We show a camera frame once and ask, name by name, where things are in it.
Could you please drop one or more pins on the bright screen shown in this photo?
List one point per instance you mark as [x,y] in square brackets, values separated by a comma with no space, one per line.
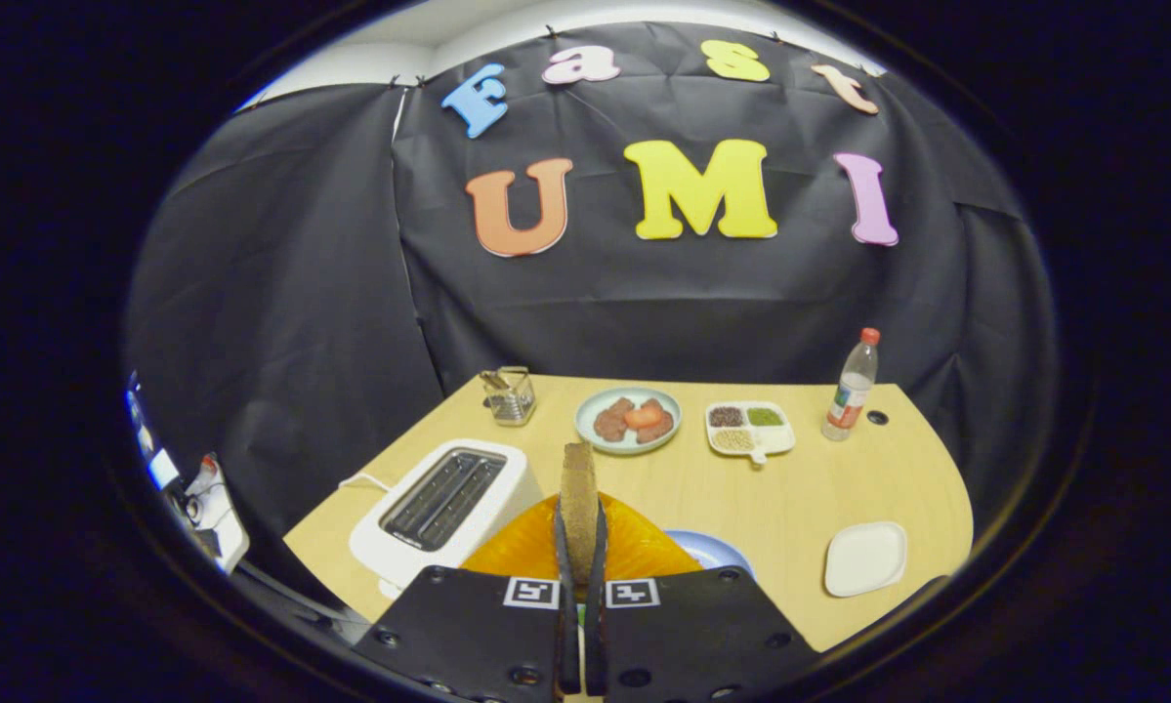
[155,459]

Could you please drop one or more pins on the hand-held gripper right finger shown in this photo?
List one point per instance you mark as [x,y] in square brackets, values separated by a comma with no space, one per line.
[692,635]

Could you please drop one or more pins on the clear bottle with red cap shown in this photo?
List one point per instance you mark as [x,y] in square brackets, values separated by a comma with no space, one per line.
[849,400]

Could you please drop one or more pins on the dark brown beans pile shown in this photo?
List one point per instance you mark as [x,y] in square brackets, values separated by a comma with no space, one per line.
[727,417]

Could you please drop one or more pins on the brown meat piece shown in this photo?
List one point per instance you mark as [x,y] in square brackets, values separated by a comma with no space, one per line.
[661,430]
[609,425]

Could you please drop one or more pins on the brown bread slice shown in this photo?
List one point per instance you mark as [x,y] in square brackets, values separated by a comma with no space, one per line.
[579,508]

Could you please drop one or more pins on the white toaster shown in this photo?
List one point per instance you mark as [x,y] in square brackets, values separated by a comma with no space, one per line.
[390,547]

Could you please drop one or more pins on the red tomato slice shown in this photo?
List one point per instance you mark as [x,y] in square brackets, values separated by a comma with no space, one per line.
[644,417]

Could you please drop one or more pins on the black backdrop cloth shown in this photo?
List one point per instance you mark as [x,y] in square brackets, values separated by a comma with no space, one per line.
[644,293]

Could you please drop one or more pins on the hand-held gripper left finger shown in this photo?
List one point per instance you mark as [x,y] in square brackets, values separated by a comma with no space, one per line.
[468,635]

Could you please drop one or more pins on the white plate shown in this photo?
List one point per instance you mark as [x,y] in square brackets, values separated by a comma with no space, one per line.
[865,559]

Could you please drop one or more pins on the teal plate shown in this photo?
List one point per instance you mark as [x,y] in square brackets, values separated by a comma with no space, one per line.
[590,405]

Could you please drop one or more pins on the blue plate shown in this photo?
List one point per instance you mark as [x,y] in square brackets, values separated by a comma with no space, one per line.
[717,555]

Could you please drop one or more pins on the green beans pile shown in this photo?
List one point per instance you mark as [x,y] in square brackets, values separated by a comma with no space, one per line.
[765,417]

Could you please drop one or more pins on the white equipment box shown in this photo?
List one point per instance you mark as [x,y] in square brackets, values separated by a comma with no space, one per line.
[219,517]

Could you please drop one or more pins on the white divided dish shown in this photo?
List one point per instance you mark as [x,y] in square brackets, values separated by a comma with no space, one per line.
[775,439]

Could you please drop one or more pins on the beige beans pile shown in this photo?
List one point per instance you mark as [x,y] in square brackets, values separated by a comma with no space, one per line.
[733,439]

